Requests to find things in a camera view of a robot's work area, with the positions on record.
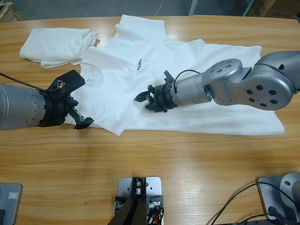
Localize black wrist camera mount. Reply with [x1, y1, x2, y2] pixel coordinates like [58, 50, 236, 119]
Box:
[48, 69, 86, 94]
[163, 69, 175, 83]

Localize white metal frame leg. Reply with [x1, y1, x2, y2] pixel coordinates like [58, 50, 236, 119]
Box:
[242, 0, 255, 16]
[189, 0, 199, 16]

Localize folded plain white t-shirt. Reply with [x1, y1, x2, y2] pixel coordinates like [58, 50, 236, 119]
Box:
[19, 28, 99, 69]

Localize long black curved cable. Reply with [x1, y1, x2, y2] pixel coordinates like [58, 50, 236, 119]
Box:
[211, 182, 300, 225]

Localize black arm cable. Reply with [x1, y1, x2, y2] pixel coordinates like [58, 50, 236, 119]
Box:
[0, 72, 51, 91]

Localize dark camera post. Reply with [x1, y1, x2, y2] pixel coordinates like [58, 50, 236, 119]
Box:
[110, 177, 148, 225]

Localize orange and black mount cables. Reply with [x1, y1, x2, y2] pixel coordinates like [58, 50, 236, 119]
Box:
[146, 206, 166, 225]

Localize grey base plate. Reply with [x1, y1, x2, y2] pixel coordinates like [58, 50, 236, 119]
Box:
[257, 175, 300, 220]
[0, 182, 23, 225]

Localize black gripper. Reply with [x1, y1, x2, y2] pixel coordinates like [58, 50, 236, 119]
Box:
[38, 90, 95, 130]
[134, 80, 179, 114]

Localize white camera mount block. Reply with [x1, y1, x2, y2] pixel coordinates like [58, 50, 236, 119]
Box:
[116, 176, 164, 225]

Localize black base plug cable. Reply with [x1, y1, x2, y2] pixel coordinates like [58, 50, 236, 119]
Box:
[243, 205, 300, 225]

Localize wooden pallet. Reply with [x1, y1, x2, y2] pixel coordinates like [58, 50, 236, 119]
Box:
[0, 1, 23, 23]

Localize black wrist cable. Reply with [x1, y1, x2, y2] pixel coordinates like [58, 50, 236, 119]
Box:
[175, 69, 200, 82]

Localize brown cardboard box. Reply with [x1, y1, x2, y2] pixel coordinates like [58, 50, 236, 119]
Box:
[252, 0, 300, 18]

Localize white t-shirt with black print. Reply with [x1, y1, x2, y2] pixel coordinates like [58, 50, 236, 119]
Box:
[64, 14, 286, 136]

